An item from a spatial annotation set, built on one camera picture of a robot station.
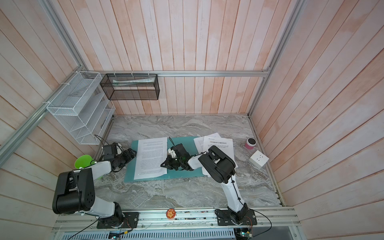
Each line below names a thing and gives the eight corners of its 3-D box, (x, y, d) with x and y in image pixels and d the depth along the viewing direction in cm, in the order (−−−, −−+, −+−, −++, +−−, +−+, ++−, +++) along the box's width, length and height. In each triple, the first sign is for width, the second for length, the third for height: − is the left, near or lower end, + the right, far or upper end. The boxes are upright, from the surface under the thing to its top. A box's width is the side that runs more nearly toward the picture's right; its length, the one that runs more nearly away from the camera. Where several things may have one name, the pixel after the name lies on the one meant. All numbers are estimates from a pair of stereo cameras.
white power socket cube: (247, 161, 97) (249, 158, 94) (254, 152, 101) (256, 149, 98) (260, 170, 93) (263, 167, 89) (267, 160, 97) (270, 157, 94)
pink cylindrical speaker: (246, 149, 103) (248, 144, 98) (244, 142, 106) (246, 137, 102) (254, 149, 103) (257, 144, 98) (252, 142, 106) (255, 137, 102)
